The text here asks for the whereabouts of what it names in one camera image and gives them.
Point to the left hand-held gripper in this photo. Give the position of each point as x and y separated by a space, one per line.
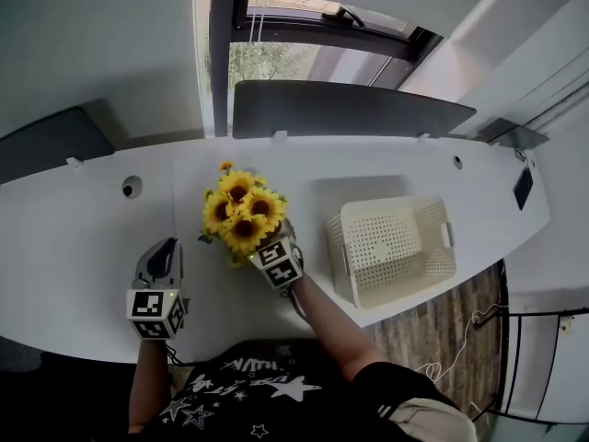
154 313

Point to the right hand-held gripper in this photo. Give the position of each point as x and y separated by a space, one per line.
276 263

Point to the person's left forearm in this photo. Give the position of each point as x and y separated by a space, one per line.
147 385

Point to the black star print shirt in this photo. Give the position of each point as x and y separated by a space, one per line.
257 385

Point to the dark desk partition panel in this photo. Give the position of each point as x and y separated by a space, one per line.
50 141
349 108
520 135

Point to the white wall pipes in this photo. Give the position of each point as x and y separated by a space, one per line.
559 101

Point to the white partition bracket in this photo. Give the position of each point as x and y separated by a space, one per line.
279 135
73 161
422 137

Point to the cream perforated plastic basket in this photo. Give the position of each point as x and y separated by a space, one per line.
382 247

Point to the white desk tabletop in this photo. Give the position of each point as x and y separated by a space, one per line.
69 247

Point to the person's right forearm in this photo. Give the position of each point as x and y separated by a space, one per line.
336 329

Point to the yellow sunflower bouquet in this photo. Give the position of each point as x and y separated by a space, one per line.
244 214

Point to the beige cloth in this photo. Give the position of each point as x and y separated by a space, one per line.
432 419

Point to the black office chair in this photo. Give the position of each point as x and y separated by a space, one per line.
69 398

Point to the dark framed window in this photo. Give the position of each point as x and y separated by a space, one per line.
267 62

